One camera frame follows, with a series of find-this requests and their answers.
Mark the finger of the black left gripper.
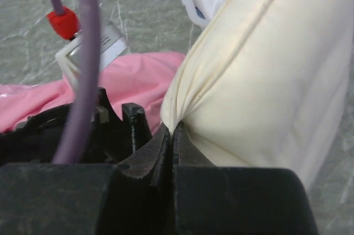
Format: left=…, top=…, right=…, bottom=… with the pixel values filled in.
left=122, top=103, right=152, bottom=153

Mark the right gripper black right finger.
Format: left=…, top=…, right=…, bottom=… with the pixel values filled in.
left=173, top=123, right=319, bottom=234

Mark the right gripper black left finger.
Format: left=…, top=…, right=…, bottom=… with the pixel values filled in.
left=1, top=126, right=169, bottom=234

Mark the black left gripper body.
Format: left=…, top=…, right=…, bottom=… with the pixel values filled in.
left=1, top=87, right=122, bottom=166

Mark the pink pillowcase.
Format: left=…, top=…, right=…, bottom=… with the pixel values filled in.
left=1, top=51, right=185, bottom=133

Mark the cream pillow with bear print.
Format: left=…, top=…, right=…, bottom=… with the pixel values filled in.
left=160, top=0, right=353, bottom=188

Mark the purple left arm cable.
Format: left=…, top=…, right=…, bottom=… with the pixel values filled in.
left=43, top=0, right=101, bottom=165

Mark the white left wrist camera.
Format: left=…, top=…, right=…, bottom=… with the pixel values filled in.
left=46, top=7, right=128, bottom=90

